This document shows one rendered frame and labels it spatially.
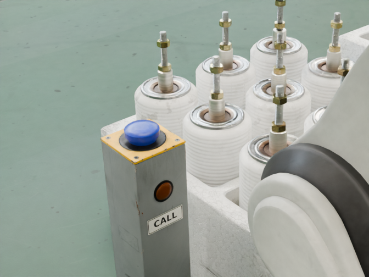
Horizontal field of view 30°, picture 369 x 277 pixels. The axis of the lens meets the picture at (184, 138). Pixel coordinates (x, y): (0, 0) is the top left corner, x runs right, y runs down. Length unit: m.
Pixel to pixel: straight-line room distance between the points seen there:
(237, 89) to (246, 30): 0.87
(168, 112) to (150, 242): 0.25
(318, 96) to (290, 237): 0.54
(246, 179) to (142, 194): 0.16
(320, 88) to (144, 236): 0.41
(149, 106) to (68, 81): 0.70
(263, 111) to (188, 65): 0.74
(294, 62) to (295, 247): 0.62
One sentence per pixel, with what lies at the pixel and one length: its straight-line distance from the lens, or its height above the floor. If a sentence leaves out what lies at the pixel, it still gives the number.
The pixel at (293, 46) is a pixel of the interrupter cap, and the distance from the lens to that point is 1.16.
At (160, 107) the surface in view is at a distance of 0.99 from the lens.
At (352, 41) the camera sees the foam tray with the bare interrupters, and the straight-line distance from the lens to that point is 1.40.
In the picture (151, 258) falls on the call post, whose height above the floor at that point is 0.18.
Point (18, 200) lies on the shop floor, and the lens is 1.27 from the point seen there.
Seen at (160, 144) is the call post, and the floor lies 0.32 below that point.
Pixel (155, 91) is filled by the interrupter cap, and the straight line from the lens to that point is 1.02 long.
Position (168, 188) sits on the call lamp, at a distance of 0.78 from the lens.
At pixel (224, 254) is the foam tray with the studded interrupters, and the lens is 0.92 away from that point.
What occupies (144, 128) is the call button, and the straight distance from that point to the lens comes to 0.77.
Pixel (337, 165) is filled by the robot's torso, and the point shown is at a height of 0.41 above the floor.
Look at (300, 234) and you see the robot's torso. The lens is 0.55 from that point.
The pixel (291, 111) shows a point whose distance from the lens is 0.99.
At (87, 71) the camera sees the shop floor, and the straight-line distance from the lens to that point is 1.72.
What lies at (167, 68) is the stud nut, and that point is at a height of 0.29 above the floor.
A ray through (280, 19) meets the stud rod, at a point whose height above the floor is 0.30.
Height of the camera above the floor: 0.70
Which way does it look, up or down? 30 degrees down
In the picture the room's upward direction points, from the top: 2 degrees counter-clockwise
